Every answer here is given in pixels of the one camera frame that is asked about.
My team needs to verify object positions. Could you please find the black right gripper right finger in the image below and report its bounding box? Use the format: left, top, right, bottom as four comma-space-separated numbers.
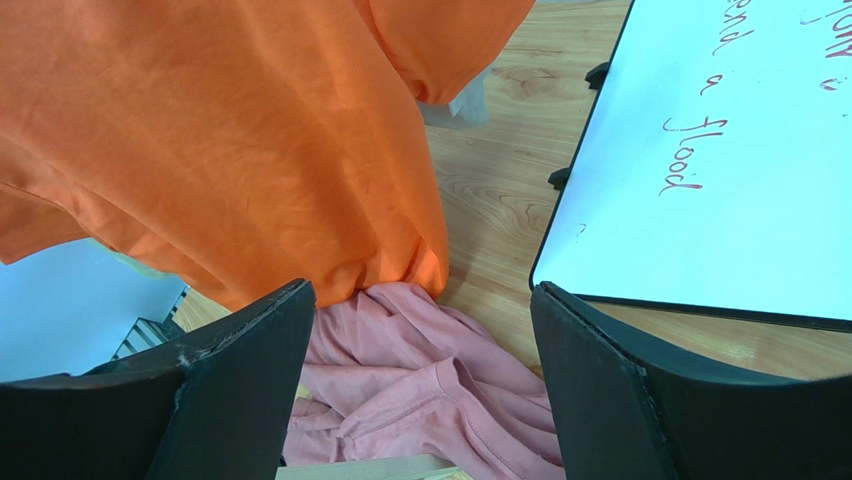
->
530, 282, 851, 479

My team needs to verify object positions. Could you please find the dusty pink t-shirt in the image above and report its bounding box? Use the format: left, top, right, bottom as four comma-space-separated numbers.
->
283, 283, 565, 479

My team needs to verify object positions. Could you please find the white whiteboard black frame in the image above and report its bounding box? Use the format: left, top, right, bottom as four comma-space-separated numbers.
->
530, 1, 851, 332

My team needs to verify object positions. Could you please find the wooden clothes rack frame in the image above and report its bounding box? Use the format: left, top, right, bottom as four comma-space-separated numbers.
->
276, 455, 471, 480

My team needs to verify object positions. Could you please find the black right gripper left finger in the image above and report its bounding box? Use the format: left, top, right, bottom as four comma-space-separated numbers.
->
1, 279, 316, 479

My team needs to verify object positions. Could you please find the orange t-shirt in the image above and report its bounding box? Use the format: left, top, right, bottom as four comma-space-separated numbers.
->
1, 1, 532, 310

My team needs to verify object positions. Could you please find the beige t-shirt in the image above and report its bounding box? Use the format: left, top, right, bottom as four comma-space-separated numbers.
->
417, 64, 494, 130

